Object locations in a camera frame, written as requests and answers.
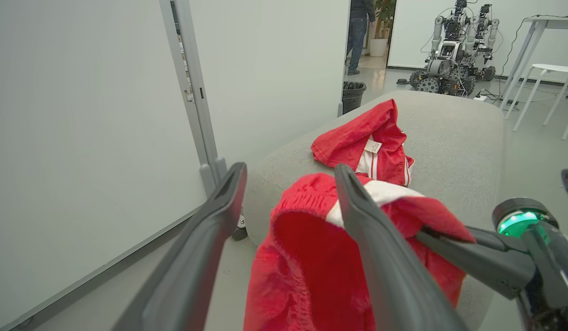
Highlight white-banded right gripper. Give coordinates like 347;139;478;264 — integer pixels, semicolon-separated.
415;198;568;331

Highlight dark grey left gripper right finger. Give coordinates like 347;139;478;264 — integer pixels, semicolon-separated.
334;164;470;331

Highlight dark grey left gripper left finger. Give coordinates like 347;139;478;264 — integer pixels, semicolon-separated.
111;162;248;331

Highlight red shorts with elastic waistband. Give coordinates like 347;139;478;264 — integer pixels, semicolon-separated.
242;172;476;331

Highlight red garment with white label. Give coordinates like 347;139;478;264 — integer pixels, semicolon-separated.
310;99;415;187

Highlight grey fabric sofa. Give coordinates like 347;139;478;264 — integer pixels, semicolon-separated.
244;90;506;331

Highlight black caster wheel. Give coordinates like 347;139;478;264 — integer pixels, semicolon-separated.
232;214;248;241

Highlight black waste bin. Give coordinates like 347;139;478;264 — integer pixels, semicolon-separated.
343;81;367;114

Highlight small white round table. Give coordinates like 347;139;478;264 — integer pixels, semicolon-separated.
505;63;568;141

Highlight grey wheeled robot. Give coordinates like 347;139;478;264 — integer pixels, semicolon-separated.
470;4;500;82
409;0;477;96

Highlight white plant pot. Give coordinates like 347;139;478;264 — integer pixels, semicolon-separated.
369;38;389;57

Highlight person in dark clothes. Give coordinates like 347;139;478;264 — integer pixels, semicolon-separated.
346;0;376;76

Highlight grey-legged white table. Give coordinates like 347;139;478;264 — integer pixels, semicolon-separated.
499;16;568;111

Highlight green potted plant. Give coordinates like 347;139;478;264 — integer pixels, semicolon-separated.
375;0;397;40

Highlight grey partition post with foot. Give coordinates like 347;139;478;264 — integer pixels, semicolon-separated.
159;0;229;196

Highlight black hanging cable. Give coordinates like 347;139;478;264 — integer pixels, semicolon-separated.
499;17;529;78

